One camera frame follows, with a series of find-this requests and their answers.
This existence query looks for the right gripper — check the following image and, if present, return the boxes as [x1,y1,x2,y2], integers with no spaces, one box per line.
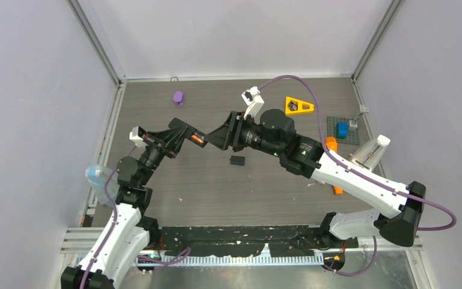
[204,111,283,158]

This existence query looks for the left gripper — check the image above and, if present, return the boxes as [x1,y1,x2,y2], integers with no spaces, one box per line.
[138,125,187,186]

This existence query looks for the black remote control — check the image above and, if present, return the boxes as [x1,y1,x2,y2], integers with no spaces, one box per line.
[168,117,207,148]

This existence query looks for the black remote battery cover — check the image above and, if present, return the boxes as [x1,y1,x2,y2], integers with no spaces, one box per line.
[230,155,245,166]

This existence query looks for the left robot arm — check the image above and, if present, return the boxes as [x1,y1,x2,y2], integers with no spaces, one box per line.
[60,119,206,288]

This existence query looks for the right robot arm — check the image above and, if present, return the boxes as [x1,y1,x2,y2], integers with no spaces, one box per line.
[205,109,426,247]

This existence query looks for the purple plastic cap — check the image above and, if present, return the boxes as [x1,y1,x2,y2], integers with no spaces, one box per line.
[173,90,185,106]

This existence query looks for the yellow triangular toy block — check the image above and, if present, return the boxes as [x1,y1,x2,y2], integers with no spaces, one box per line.
[285,96,315,116]

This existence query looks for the orange plastic flashlight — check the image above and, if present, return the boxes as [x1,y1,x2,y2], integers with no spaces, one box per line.
[325,136,343,195]

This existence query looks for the blue lego brick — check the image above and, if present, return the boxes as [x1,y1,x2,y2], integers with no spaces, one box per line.
[335,122,348,139]

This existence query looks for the grey lego baseplate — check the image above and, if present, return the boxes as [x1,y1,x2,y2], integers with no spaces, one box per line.
[326,116,360,146]

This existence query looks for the grey lego technic beam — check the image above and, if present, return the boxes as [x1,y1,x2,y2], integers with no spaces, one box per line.
[348,105,369,131]

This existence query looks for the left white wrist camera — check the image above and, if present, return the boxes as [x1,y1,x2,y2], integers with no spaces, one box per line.
[129,126,147,148]

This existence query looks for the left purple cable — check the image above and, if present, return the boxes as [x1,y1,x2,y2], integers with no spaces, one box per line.
[78,145,192,289]

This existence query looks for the purple cable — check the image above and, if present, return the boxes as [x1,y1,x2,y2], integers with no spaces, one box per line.
[257,75,457,277]
[78,145,192,289]

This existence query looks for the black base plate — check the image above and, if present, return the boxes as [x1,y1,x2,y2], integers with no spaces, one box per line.
[136,225,359,270]

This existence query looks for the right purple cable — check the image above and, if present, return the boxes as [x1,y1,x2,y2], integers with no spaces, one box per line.
[257,75,457,277]

